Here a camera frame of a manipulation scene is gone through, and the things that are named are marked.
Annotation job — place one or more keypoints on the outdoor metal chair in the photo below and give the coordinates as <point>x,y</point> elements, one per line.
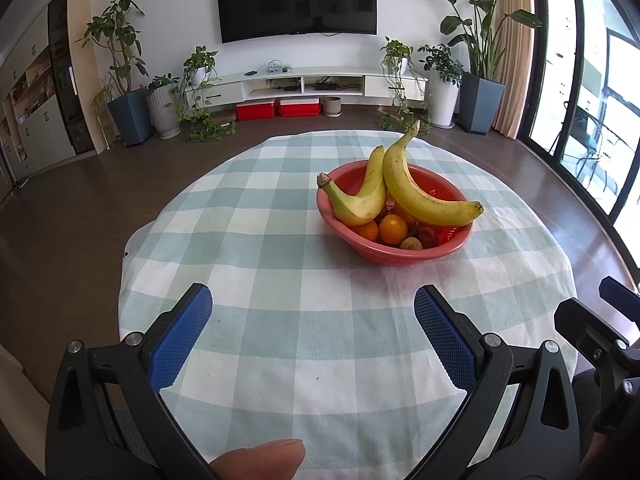
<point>585,130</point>

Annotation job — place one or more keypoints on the beige cushion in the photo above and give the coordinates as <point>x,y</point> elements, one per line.
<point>15,380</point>

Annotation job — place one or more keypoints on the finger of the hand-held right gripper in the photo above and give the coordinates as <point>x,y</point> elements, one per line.
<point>622,300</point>
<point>570,317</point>

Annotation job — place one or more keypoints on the leafy tree in blue pot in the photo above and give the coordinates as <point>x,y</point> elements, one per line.
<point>130,120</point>

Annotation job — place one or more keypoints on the white wall cabinet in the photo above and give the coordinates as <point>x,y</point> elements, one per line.
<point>45,135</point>

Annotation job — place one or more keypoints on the hanging vine plant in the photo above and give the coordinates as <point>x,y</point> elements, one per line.
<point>397,52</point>

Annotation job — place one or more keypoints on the red plastic colander bowl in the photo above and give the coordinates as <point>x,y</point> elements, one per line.
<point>380,252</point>

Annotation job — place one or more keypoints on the beige curtain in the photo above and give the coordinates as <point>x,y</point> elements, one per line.
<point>515,60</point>

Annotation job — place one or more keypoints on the grey round pot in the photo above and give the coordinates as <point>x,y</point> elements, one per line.
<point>331,106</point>

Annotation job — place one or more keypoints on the red storage box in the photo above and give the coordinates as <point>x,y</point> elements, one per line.
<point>256,110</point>
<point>299,107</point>

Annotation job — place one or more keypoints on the green white checked tablecloth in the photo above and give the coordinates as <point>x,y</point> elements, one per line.
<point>275,285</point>

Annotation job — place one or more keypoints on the black wall television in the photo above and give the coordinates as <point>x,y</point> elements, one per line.
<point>297,0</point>

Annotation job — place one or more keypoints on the person's left hand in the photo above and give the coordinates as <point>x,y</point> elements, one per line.
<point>260,462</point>

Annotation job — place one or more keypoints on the plant in tall white pot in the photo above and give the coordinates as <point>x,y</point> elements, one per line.
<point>442,102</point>

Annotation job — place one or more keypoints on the broad-leaf plant in blue pot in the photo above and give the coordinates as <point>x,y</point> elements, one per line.
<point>481,105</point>

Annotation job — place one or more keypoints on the plant in ribbed white pot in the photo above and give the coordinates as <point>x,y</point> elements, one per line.
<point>164,110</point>

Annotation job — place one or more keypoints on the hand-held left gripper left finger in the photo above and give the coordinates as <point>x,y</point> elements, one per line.
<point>182,340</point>

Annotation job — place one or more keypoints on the black framed sliding glass door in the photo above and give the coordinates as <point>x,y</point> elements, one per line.
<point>575,100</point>

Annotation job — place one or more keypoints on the brown kiwi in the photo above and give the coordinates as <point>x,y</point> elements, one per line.
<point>411,244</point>

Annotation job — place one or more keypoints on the red tomato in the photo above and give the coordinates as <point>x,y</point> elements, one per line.
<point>427,233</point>

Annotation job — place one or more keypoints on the black set-top box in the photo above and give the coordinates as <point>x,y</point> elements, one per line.
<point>329,85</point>

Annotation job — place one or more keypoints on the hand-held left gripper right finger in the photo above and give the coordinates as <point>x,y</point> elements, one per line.
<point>442,340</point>

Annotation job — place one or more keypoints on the brown cardboard box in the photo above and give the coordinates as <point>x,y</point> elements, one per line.
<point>224,119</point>

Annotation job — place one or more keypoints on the dark glass cabinet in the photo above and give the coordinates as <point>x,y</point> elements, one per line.
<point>70,110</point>

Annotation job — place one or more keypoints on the trailing pothos plant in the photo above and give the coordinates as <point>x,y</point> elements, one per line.
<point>200,62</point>

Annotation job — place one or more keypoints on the white television cabinet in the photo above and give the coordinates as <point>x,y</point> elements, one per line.
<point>340,72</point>

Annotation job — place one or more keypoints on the orange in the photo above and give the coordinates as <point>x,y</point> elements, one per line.
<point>406,217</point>
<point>392,228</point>
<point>367,231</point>

